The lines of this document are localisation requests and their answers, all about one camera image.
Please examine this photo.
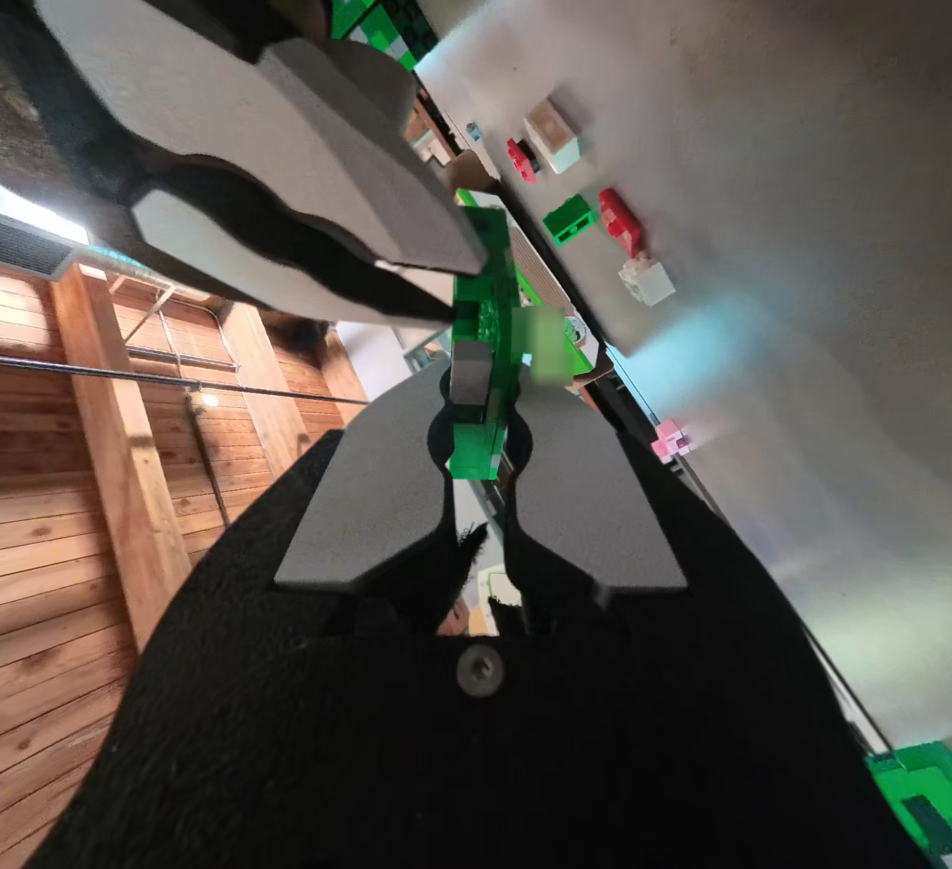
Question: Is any black metal rod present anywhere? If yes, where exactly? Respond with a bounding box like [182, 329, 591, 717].
[0, 354, 370, 407]

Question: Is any wooden beam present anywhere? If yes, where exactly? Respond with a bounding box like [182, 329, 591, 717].
[51, 265, 196, 654]

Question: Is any pink lego pig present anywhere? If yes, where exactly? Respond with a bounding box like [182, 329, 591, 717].
[651, 419, 694, 466]

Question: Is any white printed lego brick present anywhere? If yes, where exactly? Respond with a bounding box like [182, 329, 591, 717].
[617, 253, 678, 308]

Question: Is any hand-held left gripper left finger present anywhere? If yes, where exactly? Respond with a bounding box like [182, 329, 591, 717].
[274, 362, 456, 593]

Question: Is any green lego set box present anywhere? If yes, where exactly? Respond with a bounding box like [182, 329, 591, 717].
[565, 314, 600, 382]

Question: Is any green lego plate assembly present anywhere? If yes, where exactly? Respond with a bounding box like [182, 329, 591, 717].
[446, 188, 523, 483]

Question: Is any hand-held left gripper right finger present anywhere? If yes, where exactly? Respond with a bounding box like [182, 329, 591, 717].
[504, 391, 690, 593]

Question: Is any small green lego brick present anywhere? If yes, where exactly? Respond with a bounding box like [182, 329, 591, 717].
[541, 194, 597, 247]

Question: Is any red lego plate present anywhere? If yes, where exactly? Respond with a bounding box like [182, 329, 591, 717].
[597, 186, 646, 258]

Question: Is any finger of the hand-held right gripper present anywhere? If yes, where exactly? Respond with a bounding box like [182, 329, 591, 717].
[130, 188, 456, 325]
[6, 0, 489, 276]

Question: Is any air vent grille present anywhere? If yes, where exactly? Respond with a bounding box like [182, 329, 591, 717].
[0, 213, 92, 282]

